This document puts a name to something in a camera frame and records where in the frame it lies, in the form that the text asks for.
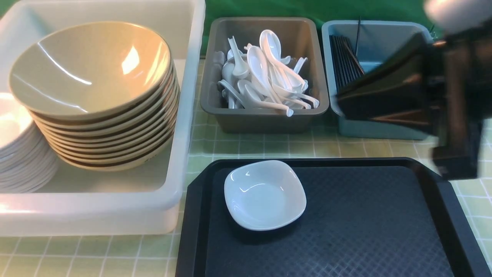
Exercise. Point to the black serving tray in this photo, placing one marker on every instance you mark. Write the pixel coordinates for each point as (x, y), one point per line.
(365, 217)

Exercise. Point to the white square dish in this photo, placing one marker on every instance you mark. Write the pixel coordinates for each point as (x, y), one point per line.
(264, 196)

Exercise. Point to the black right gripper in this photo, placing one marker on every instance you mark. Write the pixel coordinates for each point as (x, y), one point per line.
(406, 88)

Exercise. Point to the blue chopstick bin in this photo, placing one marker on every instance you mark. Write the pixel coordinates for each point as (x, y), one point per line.
(375, 41)

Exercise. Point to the grey spoon bin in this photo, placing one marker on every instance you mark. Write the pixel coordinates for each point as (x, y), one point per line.
(239, 86)

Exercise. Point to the top beige bowl in stack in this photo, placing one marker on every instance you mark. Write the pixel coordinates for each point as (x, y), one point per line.
(90, 70)

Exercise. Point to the large white plastic tub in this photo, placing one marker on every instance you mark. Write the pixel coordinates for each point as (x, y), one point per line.
(142, 200)

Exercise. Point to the white spoon in bin top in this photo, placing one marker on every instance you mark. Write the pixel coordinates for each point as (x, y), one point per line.
(286, 77)

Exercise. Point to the green backdrop cloth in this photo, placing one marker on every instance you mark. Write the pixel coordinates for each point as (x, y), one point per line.
(319, 11)

